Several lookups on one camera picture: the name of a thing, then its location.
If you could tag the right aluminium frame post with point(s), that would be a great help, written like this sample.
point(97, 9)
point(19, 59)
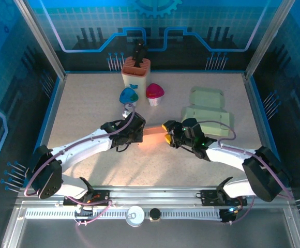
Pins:
point(267, 38)

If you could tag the green paper box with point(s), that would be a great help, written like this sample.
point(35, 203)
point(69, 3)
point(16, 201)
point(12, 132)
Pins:
point(209, 121)

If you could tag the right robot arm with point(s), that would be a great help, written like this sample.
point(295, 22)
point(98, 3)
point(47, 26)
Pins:
point(266, 175)

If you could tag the aluminium frame post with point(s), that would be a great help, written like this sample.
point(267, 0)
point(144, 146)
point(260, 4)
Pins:
point(40, 38)
point(267, 38)

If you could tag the cream knife block orange top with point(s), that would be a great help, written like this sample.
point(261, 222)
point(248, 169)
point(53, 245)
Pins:
point(135, 77)

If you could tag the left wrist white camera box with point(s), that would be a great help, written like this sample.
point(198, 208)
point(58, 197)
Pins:
point(125, 112)

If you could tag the black round knob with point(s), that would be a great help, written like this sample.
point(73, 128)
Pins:
point(155, 214)

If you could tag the white cup pink lid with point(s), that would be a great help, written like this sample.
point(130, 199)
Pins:
point(154, 90)

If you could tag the left aluminium frame post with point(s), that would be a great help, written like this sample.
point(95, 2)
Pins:
point(40, 38)

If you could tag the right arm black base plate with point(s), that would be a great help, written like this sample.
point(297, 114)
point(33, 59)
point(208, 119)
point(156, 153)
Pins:
point(209, 197)

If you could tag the white cup blue lid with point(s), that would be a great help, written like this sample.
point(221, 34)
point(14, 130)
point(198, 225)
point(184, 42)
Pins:
point(128, 95)

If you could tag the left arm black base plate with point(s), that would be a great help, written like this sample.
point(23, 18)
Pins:
point(101, 197)

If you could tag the pink paper box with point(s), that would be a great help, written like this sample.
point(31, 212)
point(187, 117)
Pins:
point(153, 137)

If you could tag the aluminium front rail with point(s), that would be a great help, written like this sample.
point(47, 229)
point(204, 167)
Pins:
point(152, 193)

